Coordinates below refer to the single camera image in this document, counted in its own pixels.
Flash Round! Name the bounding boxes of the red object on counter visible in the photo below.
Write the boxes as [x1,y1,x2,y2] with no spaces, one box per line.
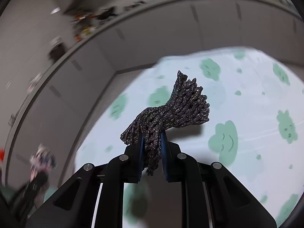
[0,148,5,161]

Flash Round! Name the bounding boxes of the black rice cooker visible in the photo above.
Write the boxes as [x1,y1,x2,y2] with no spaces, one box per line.
[48,42,66,63]

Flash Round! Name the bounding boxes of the grey kitchen cabinets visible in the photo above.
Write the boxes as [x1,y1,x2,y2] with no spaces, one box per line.
[2,0,303,188]

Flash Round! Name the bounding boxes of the green cloud pattern tablecloth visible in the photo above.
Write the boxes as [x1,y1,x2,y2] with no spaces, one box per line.
[74,48,303,226]

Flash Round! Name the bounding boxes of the black wok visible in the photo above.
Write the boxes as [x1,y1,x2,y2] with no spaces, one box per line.
[97,6,117,21]

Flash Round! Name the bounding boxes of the spice rack with bottles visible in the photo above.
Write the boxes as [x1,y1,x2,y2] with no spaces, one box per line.
[70,12,97,42]

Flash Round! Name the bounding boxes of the grey white rope bundle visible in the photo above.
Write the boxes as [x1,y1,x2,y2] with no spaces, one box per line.
[29,143,58,179]

